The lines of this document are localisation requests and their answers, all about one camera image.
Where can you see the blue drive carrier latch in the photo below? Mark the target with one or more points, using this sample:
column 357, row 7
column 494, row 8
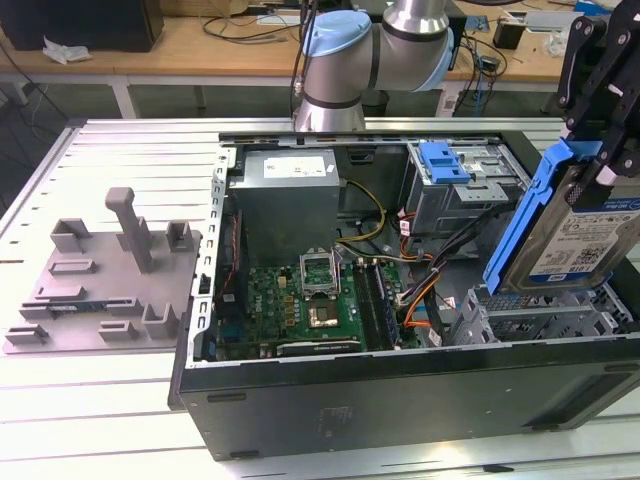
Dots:
column 442, row 162

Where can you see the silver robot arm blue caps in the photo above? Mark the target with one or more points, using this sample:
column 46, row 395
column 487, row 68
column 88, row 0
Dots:
column 345, row 60

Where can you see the grey parts rack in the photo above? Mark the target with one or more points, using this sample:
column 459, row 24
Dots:
column 115, row 280

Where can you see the blue carton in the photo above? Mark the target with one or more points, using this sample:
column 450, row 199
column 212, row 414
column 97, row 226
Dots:
column 590, row 6

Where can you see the RAM stick blue label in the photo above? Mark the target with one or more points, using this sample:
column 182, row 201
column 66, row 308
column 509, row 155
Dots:
column 67, row 307

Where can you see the black graphics card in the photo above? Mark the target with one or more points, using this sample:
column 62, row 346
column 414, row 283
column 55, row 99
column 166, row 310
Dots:
column 320, row 347

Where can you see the brown cardboard box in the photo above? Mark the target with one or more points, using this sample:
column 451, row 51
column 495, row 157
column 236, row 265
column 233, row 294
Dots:
column 225, row 5

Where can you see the clear plastic bags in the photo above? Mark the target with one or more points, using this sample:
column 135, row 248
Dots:
column 554, row 44

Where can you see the metal drive cage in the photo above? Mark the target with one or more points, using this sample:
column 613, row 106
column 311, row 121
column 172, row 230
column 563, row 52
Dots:
column 450, row 210

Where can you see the black case fan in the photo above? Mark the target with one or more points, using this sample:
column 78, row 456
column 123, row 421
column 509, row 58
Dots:
column 232, row 260

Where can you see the black power adapter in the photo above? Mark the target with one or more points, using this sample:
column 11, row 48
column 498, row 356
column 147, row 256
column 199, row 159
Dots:
column 488, row 63

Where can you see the small black box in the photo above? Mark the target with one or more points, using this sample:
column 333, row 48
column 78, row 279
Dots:
column 507, row 35

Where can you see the large black box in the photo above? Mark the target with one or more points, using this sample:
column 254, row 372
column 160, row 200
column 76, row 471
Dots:
column 90, row 25

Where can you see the metal disk bay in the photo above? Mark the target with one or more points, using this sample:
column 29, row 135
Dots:
column 475, row 320

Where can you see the crumpled white paper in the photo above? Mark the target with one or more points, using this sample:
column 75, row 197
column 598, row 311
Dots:
column 65, row 52

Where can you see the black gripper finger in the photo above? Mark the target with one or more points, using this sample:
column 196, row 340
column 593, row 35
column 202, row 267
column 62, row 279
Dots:
column 622, row 130
column 575, row 60

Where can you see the CPU socket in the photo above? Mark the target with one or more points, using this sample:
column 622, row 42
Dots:
column 323, row 316

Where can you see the white flat carton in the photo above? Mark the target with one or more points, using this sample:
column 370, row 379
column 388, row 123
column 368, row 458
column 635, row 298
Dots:
column 547, row 21

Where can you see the grey power supply unit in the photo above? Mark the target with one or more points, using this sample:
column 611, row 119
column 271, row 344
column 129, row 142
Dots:
column 285, row 210

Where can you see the black PC case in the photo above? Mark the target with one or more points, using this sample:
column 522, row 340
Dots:
column 400, row 405

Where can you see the hard disk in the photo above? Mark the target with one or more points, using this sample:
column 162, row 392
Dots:
column 575, row 240

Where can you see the green motherboard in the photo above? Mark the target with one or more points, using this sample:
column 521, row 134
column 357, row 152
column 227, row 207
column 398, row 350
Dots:
column 272, row 302

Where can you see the wooden desk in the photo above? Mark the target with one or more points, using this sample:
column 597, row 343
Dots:
column 150, row 62

